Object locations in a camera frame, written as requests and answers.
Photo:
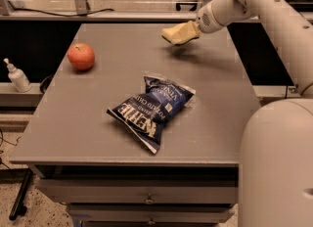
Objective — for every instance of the red apple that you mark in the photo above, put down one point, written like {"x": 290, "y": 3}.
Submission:
{"x": 81, "y": 56}

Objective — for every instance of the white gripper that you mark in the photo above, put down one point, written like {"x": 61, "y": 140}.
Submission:
{"x": 208, "y": 20}

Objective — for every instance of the grey drawer cabinet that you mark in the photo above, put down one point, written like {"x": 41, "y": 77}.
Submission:
{"x": 71, "y": 135}

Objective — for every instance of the upper grey drawer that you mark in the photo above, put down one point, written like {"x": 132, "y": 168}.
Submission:
{"x": 84, "y": 191}

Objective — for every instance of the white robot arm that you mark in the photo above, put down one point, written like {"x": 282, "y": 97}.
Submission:
{"x": 276, "y": 155}

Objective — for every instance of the blue kettle chips bag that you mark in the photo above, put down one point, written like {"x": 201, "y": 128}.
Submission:
{"x": 146, "y": 114}

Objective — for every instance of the yellow sponge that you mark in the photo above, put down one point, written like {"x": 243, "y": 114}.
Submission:
{"x": 174, "y": 37}

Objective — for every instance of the black floor stand leg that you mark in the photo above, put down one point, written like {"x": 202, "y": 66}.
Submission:
{"x": 18, "y": 208}

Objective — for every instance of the white pump bottle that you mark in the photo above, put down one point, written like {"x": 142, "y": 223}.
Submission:
{"x": 17, "y": 77}

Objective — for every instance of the lower grey drawer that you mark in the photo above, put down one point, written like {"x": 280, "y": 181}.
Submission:
{"x": 150, "y": 214}

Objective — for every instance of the grey drawer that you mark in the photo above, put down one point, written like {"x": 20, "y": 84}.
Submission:
{"x": 84, "y": 191}
{"x": 150, "y": 214}

